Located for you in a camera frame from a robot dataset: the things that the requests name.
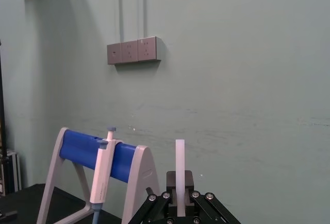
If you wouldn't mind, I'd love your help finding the white stirring rod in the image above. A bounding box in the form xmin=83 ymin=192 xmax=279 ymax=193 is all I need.
xmin=175 ymin=139 xmax=187 ymax=217

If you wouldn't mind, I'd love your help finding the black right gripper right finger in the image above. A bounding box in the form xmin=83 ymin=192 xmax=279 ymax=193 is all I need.
xmin=184 ymin=169 xmax=242 ymax=224

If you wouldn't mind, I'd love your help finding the silver edged equipment case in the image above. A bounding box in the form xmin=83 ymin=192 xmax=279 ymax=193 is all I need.
xmin=4 ymin=148 xmax=22 ymax=194

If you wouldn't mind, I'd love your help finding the black table cloth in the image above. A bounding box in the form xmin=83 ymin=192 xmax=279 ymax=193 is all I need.
xmin=0 ymin=182 xmax=145 ymax=224

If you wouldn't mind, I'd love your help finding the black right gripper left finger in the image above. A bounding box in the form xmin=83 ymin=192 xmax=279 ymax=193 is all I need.
xmin=130 ymin=170 xmax=178 ymax=224

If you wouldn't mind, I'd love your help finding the white wall conduit pipe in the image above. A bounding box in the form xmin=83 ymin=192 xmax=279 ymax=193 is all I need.
xmin=142 ymin=0 xmax=148 ymax=40
xmin=118 ymin=0 xmax=125 ymax=42

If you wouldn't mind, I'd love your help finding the black upright post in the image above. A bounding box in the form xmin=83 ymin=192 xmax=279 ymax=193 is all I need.
xmin=0 ymin=38 xmax=8 ymax=197

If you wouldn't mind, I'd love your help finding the white pipette blue plunger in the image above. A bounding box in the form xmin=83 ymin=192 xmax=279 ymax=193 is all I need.
xmin=89 ymin=127 xmax=118 ymax=224

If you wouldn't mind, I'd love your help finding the grey pipette stand blue bar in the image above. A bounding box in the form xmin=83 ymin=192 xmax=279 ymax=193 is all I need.
xmin=36 ymin=127 xmax=161 ymax=224

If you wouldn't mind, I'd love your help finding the grey wall socket box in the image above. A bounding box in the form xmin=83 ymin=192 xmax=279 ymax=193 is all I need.
xmin=107 ymin=36 xmax=163 ymax=65

